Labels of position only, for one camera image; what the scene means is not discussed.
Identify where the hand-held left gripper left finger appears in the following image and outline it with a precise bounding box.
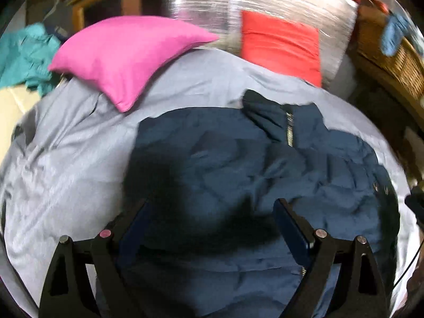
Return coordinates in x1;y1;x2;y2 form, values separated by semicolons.
38;199;156;318

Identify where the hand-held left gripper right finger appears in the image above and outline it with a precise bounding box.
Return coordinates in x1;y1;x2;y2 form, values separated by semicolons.
273;198;390;318

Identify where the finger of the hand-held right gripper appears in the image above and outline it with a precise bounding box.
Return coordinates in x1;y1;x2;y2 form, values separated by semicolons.
405;188;424;213

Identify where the navy blue jacket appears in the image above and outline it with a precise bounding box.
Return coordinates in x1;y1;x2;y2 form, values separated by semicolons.
96;89;400;318

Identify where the grey bed sheet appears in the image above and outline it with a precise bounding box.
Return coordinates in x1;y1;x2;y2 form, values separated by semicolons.
0;48;414;318

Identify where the wicker basket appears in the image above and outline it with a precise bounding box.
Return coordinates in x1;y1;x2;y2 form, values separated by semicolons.
348;0;424;116

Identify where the white pillow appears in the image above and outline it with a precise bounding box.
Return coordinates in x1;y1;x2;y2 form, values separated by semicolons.
331;56;359;97

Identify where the light blue cloth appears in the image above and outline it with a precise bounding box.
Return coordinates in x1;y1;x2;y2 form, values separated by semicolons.
379;9;415;57

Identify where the cream foam pad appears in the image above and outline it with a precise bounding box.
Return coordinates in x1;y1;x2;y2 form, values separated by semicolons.
0;84;43;163

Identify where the pink pillow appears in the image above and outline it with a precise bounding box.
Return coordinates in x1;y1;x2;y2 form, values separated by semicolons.
49;16;219;113

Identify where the teal cloth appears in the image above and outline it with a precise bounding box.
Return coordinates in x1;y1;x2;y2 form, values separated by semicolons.
0;23;63;95

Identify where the black cable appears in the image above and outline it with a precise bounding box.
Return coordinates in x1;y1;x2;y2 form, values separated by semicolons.
394;223;424;287

